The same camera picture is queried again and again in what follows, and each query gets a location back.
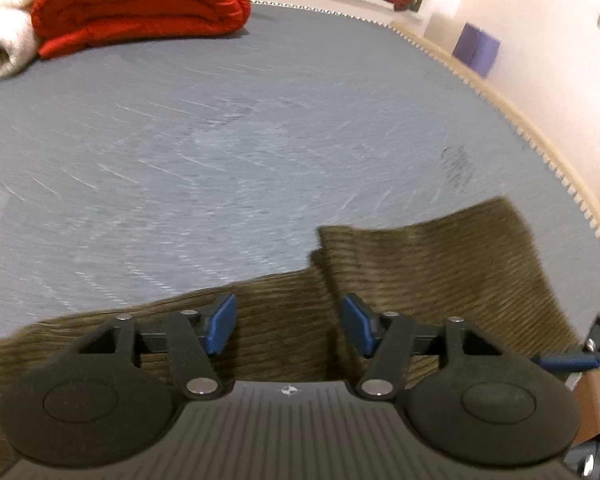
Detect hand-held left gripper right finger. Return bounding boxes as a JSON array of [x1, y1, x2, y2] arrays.
[[341, 294, 503, 402]]

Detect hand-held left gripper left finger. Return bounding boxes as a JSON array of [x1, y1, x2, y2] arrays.
[[72, 292, 238, 401]]

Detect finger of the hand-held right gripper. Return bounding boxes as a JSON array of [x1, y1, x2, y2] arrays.
[[530, 352, 600, 373]]

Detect olive corduroy pants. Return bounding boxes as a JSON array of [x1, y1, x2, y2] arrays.
[[0, 197, 586, 480]]

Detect purple box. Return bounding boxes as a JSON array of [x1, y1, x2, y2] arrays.
[[452, 22, 501, 78]]

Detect red folded blanket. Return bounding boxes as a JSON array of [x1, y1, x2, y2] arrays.
[[30, 0, 252, 60]]

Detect cream folded blanket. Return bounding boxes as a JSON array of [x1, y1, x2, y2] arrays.
[[0, 0, 63, 83]]

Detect wooden bed frame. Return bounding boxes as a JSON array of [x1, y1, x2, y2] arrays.
[[390, 20, 600, 281]]

